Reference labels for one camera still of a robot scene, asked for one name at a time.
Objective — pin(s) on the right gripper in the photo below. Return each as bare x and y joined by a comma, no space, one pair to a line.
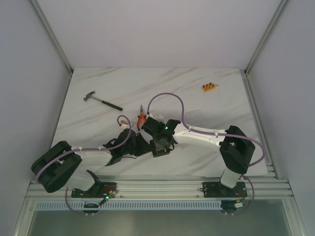
154,137

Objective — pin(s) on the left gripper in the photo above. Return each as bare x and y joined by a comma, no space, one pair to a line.
142,144

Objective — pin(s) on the black fuse box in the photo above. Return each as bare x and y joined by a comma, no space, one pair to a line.
158,153

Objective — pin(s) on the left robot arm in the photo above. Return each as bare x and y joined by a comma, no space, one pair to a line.
62,166

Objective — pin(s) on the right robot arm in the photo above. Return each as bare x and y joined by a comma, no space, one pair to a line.
235,147

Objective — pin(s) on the orange fuse holder block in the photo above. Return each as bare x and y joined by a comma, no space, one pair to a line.
209,87

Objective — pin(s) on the claw hammer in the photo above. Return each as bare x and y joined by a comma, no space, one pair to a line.
90,95

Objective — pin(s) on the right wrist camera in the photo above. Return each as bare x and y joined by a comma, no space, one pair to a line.
157,117

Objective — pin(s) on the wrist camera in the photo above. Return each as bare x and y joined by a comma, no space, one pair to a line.
157,117
124,126

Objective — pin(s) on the orange handled pliers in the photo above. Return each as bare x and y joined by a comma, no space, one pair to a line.
141,118

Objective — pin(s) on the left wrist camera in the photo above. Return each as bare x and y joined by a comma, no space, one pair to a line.
124,126

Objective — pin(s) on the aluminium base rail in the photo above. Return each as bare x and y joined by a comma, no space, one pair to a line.
144,188

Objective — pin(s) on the white slotted cable duct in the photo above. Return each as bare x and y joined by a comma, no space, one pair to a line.
129,205

